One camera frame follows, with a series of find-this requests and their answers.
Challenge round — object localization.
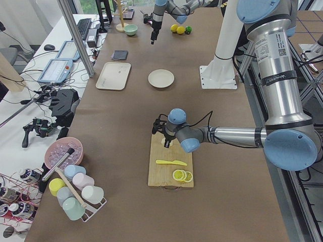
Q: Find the pink bowl of ice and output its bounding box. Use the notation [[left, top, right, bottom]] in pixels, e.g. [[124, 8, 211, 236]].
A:
[[44, 137, 83, 170]]

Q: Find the cream round plate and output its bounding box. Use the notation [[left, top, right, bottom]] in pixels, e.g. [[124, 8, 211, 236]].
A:
[[148, 69, 175, 88]]

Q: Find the mint cup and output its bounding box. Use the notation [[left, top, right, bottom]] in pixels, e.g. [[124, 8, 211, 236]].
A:
[[62, 197, 85, 221]]

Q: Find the yellow lemon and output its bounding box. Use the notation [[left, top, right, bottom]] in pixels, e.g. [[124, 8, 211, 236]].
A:
[[170, 24, 178, 33], [176, 26, 186, 35]]

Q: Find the yellow cup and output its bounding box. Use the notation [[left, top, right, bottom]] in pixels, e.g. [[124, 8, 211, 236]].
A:
[[48, 178, 66, 197]]

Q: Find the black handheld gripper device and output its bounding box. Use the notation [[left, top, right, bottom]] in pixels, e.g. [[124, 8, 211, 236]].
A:
[[22, 117, 57, 148]]

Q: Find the blue cup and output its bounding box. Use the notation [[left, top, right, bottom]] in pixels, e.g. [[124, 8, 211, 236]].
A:
[[64, 165, 86, 180]]

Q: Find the white cup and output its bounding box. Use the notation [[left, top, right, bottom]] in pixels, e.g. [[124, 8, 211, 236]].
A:
[[81, 186, 104, 204]]

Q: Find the lemon slice middle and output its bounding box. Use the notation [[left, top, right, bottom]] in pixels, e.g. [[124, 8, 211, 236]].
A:
[[184, 171, 193, 183]]

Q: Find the lemon slice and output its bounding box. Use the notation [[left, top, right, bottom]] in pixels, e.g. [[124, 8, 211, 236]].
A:
[[172, 169, 187, 182], [184, 171, 193, 183]]

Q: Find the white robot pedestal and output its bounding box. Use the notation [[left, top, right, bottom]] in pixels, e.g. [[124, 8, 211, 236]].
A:
[[200, 0, 244, 89]]

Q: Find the white cup rack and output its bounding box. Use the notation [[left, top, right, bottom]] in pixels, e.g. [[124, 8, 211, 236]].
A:
[[81, 198, 108, 222]]

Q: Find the aluminium frame post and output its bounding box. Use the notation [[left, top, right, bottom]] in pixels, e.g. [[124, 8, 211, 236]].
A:
[[57, 0, 94, 78]]

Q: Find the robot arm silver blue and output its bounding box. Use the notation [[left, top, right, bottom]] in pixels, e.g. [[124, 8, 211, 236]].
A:
[[159, 1, 322, 171], [150, 0, 219, 44]]

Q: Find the grey folded cloth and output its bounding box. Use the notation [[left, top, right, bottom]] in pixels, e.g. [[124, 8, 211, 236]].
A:
[[111, 50, 128, 61]]

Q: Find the cream rectangular tray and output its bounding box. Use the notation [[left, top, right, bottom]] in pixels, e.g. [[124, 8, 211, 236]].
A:
[[96, 62, 131, 91]]

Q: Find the teach pendant near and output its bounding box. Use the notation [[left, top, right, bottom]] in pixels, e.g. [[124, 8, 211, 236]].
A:
[[37, 58, 73, 84]]

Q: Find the yellow plastic knife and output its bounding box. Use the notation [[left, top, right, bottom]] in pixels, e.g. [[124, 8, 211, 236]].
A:
[[155, 159, 187, 166]]

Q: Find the lemon slice front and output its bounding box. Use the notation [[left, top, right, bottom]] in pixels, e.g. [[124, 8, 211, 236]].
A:
[[172, 169, 187, 182]]

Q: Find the green lime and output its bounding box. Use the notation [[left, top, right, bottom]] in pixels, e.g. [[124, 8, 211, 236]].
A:
[[185, 26, 192, 34]]

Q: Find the black keyboard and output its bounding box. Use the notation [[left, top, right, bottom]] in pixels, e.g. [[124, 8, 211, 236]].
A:
[[77, 18, 91, 40]]

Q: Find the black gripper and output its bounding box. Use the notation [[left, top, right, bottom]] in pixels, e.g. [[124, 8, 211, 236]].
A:
[[163, 126, 176, 148], [150, 21, 162, 45]]

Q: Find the yellow lemon near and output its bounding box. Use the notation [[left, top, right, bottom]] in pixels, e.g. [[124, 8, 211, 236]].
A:
[[176, 26, 186, 35]]

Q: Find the yellow lemon far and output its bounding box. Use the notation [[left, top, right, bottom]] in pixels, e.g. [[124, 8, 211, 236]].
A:
[[170, 24, 178, 33]]

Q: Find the black tripod mount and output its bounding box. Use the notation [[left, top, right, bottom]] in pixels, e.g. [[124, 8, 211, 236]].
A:
[[49, 89, 80, 140]]

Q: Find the mint green bowl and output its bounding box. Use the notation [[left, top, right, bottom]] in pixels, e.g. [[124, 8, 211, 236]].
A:
[[124, 24, 138, 36]]

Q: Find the bamboo cutting board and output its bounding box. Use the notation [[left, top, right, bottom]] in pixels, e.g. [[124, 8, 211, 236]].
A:
[[147, 133, 195, 189]]

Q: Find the black computer mouse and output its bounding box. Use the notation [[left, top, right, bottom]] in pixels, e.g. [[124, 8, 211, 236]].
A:
[[43, 44, 56, 51]]

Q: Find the teach pendant far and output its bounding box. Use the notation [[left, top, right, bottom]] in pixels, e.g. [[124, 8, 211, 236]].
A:
[[57, 40, 80, 62]]

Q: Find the wooden mug tree stand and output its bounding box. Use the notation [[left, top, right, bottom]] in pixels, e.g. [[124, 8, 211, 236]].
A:
[[114, 0, 129, 32]]

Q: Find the metal black-tipped rod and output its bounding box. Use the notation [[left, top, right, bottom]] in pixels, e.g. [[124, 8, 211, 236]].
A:
[[41, 148, 75, 182]]

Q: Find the teach pendant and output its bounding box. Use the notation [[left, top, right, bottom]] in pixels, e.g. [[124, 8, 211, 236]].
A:
[[37, 58, 73, 84], [57, 40, 80, 62]]

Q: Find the pink cup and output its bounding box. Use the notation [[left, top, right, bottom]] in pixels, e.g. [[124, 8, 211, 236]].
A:
[[72, 172, 94, 191]]

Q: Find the grey cup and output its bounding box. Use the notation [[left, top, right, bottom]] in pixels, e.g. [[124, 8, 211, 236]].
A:
[[57, 187, 74, 207]]

